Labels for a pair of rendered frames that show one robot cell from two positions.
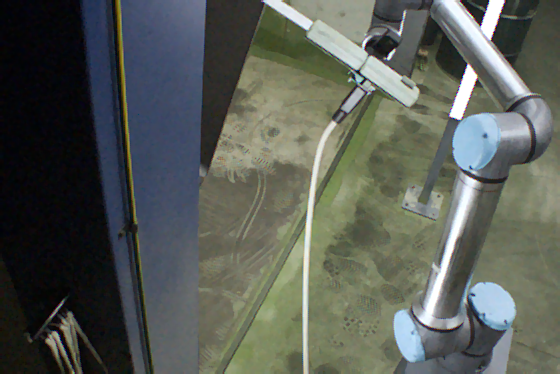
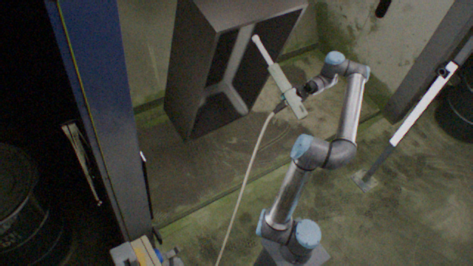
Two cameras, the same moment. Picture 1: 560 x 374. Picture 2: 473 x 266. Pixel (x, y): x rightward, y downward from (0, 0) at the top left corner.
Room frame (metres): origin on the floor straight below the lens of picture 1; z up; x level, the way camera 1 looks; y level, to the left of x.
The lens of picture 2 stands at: (0.02, -0.63, 2.61)
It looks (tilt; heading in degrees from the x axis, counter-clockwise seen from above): 52 degrees down; 32
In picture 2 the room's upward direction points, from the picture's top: 11 degrees clockwise
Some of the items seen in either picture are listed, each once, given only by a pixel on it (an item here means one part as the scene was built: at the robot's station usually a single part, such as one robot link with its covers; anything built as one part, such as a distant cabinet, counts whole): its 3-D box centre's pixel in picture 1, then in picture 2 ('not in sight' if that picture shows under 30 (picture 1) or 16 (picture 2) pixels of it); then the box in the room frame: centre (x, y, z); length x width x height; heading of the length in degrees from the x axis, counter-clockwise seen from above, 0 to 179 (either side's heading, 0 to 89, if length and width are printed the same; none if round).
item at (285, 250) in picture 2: (467, 341); (298, 246); (0.95, -0.64, 0.69); 0.19 x 0.19 x 0.10
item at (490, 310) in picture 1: (481, 318); (303, 236); (0.95, -0.64, 0.83); 0.17 x 0.15 x 0.18; 111
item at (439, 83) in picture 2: (482, 41); (420, 108); (2.20, -0.76, 1.02); 0.06 x 0.02 x 0.83; 73
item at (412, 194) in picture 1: (422, 201); (364, 179); (2.23, -0.77, 0.01); 0.20 x 0.20 x 0.01; 73
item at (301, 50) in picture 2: not in sight; (222, 79); (2.17, 0.93, 0.11); 2.70 x 0.02 x 0.13; 163
